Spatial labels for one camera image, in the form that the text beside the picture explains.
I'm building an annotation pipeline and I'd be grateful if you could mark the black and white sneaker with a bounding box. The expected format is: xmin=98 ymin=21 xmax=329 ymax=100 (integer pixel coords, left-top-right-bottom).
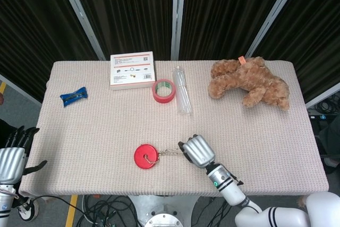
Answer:
xmin=17 ymin=196 xmax=40 ymax=222

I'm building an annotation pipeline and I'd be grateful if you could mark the blue wrapped packet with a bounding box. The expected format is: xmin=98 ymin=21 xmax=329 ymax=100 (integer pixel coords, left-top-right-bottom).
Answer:
xmin=59 ymin=86 xmax=89 ymax=107

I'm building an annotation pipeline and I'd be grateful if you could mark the white product box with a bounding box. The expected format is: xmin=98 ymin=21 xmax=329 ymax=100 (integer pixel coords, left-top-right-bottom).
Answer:
xmin=109 ymin=51 xmax=156 ymax=91

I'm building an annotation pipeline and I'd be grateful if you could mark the black cable bundle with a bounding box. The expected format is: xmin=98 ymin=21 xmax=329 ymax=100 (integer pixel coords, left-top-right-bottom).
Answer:
xmin=25 ymin=194 xmax=144 ymax=227

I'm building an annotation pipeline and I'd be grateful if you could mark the red tape roll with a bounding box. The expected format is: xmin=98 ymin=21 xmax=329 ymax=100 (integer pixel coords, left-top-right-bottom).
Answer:
xmin=152 ymin=79 xmax=176 ymax=104

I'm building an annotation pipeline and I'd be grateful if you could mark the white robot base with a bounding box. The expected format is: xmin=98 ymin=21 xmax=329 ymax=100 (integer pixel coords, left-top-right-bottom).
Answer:
xmin=127 ymin=195 xmax=200 ymax=227

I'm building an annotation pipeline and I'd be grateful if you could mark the beige woven table cloth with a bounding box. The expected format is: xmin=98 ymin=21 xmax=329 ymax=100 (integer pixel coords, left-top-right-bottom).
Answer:
xmin=19 ymin=60 xmax=329 ymax=197

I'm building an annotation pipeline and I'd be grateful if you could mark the brown teddy bear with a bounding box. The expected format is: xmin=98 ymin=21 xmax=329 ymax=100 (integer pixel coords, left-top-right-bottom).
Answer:
xmin=207 ymin=56 xmax=291 ymax=111

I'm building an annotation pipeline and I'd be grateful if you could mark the red disc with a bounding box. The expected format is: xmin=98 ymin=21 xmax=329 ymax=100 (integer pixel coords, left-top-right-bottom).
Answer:
xmin=133 ymin=144 xmax=158 ymax=170

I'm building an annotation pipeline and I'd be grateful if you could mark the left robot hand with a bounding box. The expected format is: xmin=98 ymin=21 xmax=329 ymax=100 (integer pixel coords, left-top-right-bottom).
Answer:
xmin=0 ymin=125 xmax=48 ymax=184

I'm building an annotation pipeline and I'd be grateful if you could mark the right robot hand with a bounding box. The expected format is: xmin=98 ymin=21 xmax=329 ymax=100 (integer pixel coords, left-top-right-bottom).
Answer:
xmin=177 ymin=134 xmax=216 ymax=169

